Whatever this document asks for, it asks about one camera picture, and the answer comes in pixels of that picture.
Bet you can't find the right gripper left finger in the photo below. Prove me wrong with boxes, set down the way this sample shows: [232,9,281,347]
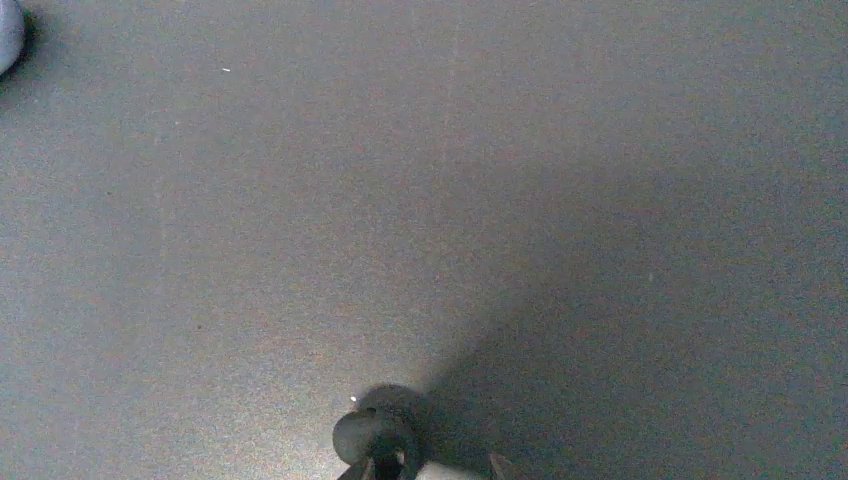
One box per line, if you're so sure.
[337,460,376,480]

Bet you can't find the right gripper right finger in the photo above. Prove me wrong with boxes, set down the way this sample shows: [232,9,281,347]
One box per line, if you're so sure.
[489,453,527,480]

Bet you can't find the black earbud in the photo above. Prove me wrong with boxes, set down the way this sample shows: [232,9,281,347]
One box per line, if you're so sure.
[332,384,426,479]

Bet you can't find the lavender earbud charging case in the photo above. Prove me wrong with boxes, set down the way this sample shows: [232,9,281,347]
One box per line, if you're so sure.
[0,0,26,74]

